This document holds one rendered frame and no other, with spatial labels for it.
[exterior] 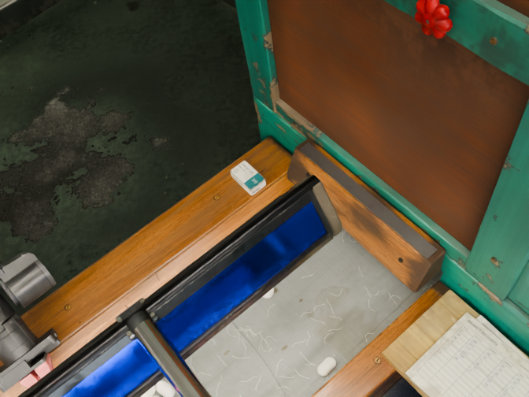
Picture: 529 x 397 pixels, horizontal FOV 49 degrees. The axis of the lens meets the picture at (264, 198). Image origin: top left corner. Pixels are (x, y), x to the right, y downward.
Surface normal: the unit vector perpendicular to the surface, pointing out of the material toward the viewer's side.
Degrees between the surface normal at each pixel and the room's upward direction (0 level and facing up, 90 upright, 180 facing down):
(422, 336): 0
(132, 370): 58
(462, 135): 90
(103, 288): 0
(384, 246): 66
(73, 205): 0
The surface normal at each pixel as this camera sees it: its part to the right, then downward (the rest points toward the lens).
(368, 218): -0.75, 0.31
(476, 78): -0.76, 0.58
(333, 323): -0.11, -0.55
